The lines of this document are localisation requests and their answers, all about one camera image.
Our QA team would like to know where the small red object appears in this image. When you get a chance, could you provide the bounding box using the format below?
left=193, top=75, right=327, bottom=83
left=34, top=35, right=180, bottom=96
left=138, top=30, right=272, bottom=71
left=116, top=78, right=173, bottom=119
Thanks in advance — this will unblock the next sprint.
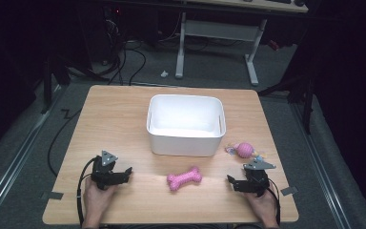
left=268, top=39, right=281, bottom=52

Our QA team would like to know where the left hand-held gripper cable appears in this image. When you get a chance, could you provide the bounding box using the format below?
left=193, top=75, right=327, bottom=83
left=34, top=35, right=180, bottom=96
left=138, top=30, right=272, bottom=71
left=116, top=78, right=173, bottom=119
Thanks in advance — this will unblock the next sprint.
left=76, top=156, right=100, bottom=227

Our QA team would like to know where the metal floor rail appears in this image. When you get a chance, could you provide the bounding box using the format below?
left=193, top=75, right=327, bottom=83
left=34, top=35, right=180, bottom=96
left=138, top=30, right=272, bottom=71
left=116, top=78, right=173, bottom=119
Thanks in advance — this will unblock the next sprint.
left=290, top=103, right=353, bottom=229
left=0, top=85, right=62, bottom=225

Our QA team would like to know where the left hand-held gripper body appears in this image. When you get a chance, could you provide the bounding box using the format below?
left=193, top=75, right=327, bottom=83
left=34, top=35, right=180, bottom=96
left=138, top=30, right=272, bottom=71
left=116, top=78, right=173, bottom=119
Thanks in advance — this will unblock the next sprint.
left=91, top=150, right=126, bottom=191

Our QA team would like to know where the right hand-held gripper cable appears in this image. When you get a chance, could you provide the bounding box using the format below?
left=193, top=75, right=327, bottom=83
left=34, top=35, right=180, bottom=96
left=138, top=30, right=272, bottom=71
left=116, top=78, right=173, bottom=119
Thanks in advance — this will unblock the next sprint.
left=266, top=177, right=282, bottom=226

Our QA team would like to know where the white plastic bin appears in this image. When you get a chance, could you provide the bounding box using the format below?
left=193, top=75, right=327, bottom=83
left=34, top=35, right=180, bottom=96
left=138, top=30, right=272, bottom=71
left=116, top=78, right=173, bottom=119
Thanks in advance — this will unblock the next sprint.
left=146, top=94, right=227, bottom=157

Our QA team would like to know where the black metal stand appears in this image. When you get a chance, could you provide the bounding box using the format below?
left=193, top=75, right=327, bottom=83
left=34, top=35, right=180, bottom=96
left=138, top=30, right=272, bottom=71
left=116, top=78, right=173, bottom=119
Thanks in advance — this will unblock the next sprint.
left=257, top=73, right=316, bottom=135
left=40, top=55, right=109, bottom=115

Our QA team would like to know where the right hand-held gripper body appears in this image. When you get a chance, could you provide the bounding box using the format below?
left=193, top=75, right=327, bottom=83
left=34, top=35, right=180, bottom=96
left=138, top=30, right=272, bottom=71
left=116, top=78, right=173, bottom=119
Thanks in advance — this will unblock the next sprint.
left=242, top=158, right=277, bottom=198

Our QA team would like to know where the desk with white legs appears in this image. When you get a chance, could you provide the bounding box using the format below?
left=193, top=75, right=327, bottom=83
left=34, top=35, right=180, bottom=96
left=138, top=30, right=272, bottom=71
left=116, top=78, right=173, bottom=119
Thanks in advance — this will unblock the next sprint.
left=174, top=0, right=310, bottom=87

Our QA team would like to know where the person's right hand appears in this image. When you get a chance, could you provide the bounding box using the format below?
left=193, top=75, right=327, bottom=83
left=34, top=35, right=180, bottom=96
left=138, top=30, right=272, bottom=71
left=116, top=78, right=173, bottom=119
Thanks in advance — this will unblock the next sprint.
left=243, top=187, right=281, bottom=227

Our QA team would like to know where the pink ball rope toy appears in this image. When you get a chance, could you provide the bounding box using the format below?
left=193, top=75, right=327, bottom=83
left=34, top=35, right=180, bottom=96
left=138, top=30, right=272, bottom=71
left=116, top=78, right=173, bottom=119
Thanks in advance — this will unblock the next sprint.
left=224, top=141, right=267, bottom=160

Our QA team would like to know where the grey tape piece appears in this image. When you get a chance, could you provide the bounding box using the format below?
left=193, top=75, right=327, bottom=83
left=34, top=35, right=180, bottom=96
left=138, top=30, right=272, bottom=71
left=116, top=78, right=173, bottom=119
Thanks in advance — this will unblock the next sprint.
left=280, top=186, right=299, bottom=197
left=41, top=191, right=65, bottom=201

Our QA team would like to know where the bundle of black cables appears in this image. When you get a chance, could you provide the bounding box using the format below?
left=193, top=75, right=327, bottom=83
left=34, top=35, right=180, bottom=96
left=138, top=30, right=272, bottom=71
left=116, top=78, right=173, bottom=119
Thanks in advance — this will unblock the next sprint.
left=104, top=18, right=148, bottom=86

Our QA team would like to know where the hand-held gripper cable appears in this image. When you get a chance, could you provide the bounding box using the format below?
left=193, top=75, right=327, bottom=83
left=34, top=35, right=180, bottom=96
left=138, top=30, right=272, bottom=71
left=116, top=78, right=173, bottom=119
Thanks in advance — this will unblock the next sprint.
left=76, top=156, right=100, bottom=227
left=266, top=177, right=282, bottom=226

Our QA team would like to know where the black floor cable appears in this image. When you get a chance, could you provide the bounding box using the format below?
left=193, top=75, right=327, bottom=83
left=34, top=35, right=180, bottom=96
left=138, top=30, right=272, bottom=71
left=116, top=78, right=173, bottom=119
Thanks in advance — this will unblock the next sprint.
left=47, top=108, right=83, bottom=177

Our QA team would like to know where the person's left hand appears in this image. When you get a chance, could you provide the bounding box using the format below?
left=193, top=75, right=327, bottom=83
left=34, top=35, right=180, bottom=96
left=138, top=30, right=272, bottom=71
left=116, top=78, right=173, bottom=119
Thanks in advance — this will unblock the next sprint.
left=82, top=176, right=119, bottom=223

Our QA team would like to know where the black computer tower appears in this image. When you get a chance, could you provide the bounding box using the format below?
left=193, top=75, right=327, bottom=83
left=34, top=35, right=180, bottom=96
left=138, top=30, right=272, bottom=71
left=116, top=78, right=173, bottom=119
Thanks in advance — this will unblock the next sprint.
left=102, top=5, right=126, bottom=63

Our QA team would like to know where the pink bone toy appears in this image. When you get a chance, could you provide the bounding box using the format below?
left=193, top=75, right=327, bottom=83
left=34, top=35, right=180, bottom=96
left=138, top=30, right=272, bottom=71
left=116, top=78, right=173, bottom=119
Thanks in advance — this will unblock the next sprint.
left=166, top=166, right=203, bottom=193

